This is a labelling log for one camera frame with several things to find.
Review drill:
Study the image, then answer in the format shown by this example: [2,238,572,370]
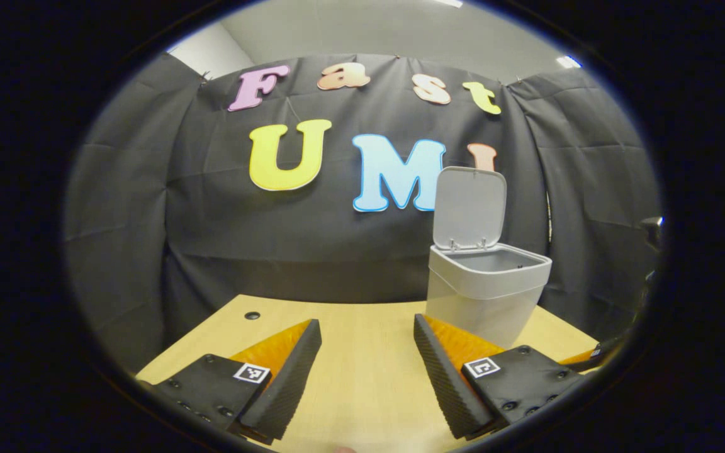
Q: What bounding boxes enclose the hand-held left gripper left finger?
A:
[138,319,323,444]

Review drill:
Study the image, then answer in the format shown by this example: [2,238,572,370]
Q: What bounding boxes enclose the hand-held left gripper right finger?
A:
[413,313,587,442]

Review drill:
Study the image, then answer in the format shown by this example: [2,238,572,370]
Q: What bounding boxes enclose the wooden desktop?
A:
[136,294,604,453]

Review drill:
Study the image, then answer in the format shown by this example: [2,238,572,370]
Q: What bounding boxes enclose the white desktop garbage bin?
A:
[425,166,553,350]

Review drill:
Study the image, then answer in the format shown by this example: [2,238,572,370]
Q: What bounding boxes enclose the black backdrop cloth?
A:
[64,53,664,375]

